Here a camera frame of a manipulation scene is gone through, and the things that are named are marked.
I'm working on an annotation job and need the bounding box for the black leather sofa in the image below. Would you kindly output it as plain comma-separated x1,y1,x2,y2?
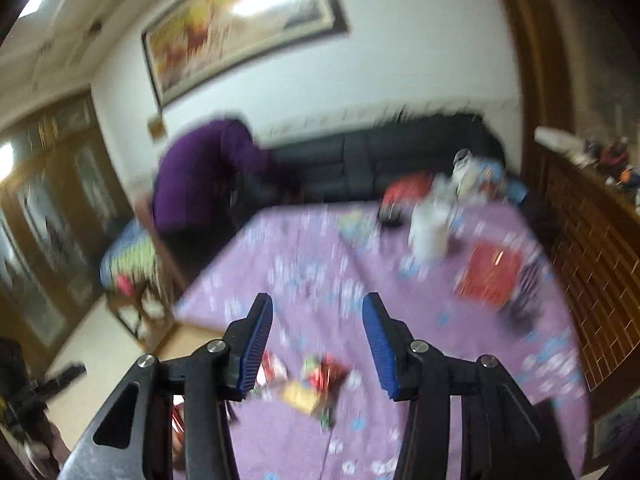
235,112,506,211

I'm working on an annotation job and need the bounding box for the carved wooden cabinet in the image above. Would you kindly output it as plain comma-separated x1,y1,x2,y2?
532,130,640,391

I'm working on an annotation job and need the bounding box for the framed landscape painting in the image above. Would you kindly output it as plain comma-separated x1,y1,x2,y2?
141,0,349,107

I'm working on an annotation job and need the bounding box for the green blue patterned cushion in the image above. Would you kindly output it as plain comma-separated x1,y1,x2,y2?
100,220,163,291

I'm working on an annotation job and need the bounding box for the white plastic jar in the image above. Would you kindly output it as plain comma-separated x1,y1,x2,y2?
407,195,453,261

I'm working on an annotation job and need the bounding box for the wooden stool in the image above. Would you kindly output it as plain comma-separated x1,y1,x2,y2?
107,280,176,346

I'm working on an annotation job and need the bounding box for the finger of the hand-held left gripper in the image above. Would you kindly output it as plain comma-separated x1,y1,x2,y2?
30,362,87,403

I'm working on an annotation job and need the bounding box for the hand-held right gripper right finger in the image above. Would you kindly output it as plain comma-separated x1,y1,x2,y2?
362,292,576,480

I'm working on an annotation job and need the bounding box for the wooden door frame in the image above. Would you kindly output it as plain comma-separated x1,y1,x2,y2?
492,0,576,181

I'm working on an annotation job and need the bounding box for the white plastic bag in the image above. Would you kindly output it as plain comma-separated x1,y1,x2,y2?
450,149,506,197

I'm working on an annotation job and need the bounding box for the pile of snack packets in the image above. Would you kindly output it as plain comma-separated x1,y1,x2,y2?
250,350,353,428

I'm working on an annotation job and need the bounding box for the wooden wardrobe with glass doors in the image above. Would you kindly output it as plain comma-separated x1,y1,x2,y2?
0,92,136,361

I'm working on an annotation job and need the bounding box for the purple floral blanket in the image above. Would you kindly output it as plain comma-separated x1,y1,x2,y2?
172,195,593,480

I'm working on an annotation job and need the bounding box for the red patterned bag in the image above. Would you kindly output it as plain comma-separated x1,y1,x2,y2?
455,240,523,308

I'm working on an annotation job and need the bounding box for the clutter of small ornaments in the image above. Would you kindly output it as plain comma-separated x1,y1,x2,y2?
585,137,640,196

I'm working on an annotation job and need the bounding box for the green booklet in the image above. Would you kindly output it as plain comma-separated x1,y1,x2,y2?
340,210,381,242

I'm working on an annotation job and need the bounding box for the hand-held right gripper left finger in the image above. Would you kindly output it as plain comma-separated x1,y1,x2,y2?
59,292,275,480

